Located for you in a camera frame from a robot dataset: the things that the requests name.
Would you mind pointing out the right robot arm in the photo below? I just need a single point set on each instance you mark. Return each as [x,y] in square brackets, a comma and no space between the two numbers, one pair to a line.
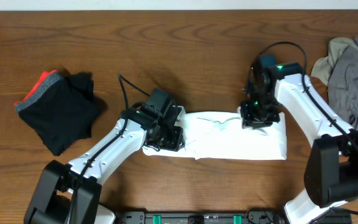
[331,175]

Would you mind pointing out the folded grey garment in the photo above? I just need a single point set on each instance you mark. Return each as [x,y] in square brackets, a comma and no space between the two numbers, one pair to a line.
[51,80]

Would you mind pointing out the dark grey garment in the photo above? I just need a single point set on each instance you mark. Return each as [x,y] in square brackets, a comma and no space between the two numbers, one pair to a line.
[343,86]

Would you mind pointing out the folded red garment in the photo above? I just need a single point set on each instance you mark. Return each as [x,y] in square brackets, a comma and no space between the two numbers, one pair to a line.
[42,78]

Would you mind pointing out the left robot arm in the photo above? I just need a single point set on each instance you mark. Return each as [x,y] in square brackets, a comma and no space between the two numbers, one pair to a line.
[70,193]

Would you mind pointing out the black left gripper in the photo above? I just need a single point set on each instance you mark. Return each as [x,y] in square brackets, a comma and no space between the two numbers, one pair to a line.
[174,143]

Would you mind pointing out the olive grey garment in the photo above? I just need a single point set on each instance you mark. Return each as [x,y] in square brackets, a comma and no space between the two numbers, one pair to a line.
[323,67]

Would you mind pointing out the white t-shirt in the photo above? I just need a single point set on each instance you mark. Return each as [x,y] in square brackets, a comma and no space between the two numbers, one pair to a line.
[220,135]

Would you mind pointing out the folded black garment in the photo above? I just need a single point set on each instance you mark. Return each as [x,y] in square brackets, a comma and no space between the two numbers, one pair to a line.
[64,113]

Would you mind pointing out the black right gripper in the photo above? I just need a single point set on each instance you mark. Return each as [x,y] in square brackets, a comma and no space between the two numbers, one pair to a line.
[249,121]

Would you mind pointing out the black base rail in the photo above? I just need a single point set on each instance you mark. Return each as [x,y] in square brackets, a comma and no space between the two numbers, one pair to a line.
[251,216]

